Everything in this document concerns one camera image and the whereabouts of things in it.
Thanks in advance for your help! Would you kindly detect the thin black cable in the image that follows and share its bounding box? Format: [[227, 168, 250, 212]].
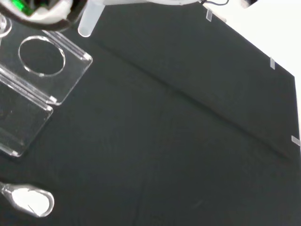
[[204, 0, 230, 7]]

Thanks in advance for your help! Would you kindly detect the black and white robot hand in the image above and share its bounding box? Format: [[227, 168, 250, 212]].
[[0, 0, 88, 31]]

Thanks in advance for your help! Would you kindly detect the clear funnel stand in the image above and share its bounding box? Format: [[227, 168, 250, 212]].
[[0, 30, 93, 158]]

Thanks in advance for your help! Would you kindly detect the black cloth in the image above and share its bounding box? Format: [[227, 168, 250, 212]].
[[0, 0, 301, 226]]

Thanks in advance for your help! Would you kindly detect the small glass funnel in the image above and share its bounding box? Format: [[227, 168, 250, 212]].
[[0, 14, 12, 38]]

